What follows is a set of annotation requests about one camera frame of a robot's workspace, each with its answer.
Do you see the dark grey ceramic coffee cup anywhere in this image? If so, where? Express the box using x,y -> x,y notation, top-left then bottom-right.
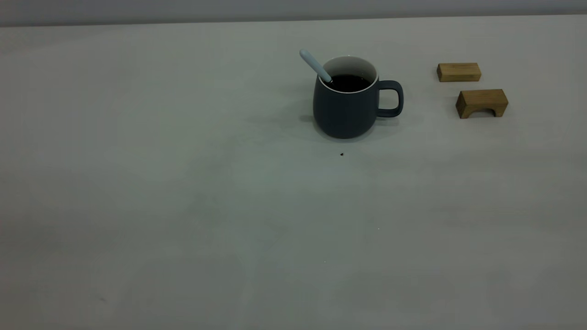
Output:
313,55 -> 404,139

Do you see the metal spoon with white handle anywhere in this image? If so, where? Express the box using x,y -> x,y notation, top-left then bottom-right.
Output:
299,49 -> 333,84

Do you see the flat rectangular wooden block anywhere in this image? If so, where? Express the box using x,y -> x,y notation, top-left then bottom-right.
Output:
437,63 -> 482,83

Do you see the arched wooden block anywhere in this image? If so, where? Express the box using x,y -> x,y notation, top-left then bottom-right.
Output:
456,88 -> 509,119

